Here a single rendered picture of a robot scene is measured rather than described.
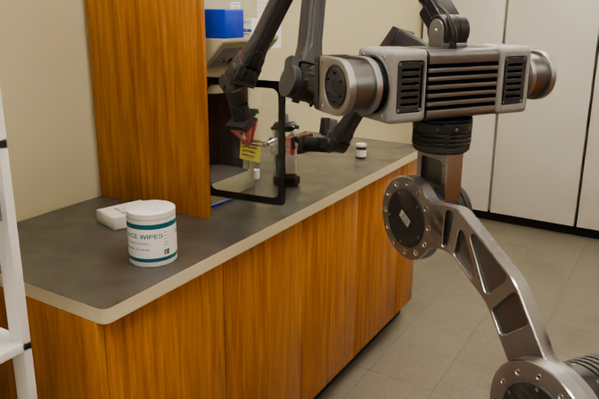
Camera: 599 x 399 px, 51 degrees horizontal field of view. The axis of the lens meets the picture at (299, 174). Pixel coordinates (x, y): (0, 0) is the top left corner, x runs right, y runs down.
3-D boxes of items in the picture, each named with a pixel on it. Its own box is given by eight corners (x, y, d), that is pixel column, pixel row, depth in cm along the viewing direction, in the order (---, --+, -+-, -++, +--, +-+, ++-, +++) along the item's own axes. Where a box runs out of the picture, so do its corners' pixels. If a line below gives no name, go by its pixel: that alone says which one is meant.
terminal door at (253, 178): (205, 193, 214) (201, 76, 204) (285, 206, 201) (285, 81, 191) (204, 194, 213) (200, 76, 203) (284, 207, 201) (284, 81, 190)
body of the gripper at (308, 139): (294, 136, 232) (312, 137, 228) (308, 133, 241) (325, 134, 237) (295, 154, 234) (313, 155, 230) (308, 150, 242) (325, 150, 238)
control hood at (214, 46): (194, 69, 203) (193, 37, 200) (253, 62, 229) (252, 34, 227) (223, 71, 197) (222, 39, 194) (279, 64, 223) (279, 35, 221)
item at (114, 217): (96, 221, 202) (95, 209, 201) (141, 210, 212) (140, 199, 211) (114, 231, 193) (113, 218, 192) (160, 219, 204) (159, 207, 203)
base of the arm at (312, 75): (316, 110, 138) (317, 55, 135) (300, 105, 145) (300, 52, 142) (350, 108, 142) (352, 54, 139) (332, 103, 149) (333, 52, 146)
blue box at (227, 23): (201, 37, 202) (200, 9, 199) (220, 36, 210) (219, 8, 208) (225, 38, 197) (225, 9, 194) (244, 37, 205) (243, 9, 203)
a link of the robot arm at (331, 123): (327, 147, 222) (347, 150, 226) (331, 115, 222) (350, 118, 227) (309, 148, 232) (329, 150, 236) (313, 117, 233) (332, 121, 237)
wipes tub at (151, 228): (118, 261, 171) (114, 208, 167) (152, 246, 181) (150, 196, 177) (153, 272, 164) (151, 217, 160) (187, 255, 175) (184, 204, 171)
